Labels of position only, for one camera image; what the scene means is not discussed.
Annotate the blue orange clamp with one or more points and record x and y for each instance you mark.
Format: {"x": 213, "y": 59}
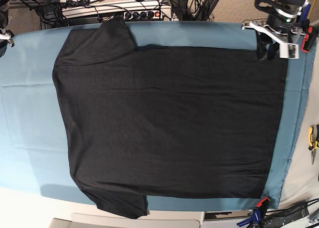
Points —
{"x": 257, "y": 215}

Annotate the white power strip black sockets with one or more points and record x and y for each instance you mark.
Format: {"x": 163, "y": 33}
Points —
{"x": 152, "y": 15}

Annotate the left gripper silver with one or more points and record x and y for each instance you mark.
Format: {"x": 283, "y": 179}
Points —
{"x": 271, "y": 43}

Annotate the yellow handled pliers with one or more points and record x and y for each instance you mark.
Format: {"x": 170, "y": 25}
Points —
{"x": 313, "y": 142}

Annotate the black bag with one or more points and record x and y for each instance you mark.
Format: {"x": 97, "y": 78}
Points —
{"x": 285, "y": 216}

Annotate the black T-shirt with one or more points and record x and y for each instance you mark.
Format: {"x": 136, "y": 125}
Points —
{"x": 185, "y": 122}

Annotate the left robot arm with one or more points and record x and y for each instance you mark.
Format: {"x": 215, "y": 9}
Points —
{"x": 286, "y": 31}

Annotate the orange black clamp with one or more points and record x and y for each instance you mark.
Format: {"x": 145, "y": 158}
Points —
{"x": 308, "y": 30}

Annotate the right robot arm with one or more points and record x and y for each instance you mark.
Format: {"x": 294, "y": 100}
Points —
{"x": 5, "y": 35}

